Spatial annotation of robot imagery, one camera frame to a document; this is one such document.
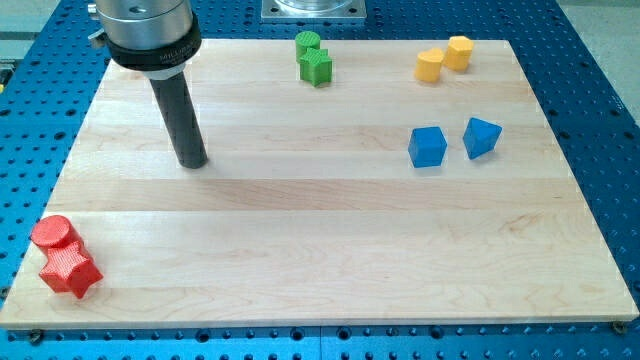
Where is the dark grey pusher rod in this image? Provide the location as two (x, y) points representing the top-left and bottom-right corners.
(150, 72), (208, 169)

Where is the blue perforated table plate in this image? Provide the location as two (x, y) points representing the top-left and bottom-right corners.
(1, 0), (639, 359)

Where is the green cylinder block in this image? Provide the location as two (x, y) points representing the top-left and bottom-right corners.
(294, 31), (321, 62)

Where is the green star block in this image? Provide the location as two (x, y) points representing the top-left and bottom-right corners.
(299, 48), (333, 87)

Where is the red cylinder block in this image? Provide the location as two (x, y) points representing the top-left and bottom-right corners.
(30, 215), (87, 258)

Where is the red star block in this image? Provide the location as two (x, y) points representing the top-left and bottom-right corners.
(39, 241), (103, 299)

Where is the wooden board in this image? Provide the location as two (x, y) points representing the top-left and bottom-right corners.
(1, 40), (638, 329)

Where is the yellow heart block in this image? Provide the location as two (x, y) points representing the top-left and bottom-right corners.
(414, 48), (444, 83)

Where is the blue cube block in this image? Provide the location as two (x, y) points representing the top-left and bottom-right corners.
(408, 127), (447, 168)

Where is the yellow hexagon block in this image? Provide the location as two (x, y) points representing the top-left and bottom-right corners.
(443, 36), (474, 72)

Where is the blue triangular block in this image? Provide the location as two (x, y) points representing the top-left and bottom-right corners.
(463, 117), (502, 160)

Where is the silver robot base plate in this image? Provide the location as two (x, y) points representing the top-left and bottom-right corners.
(261, 0), (367, 22)

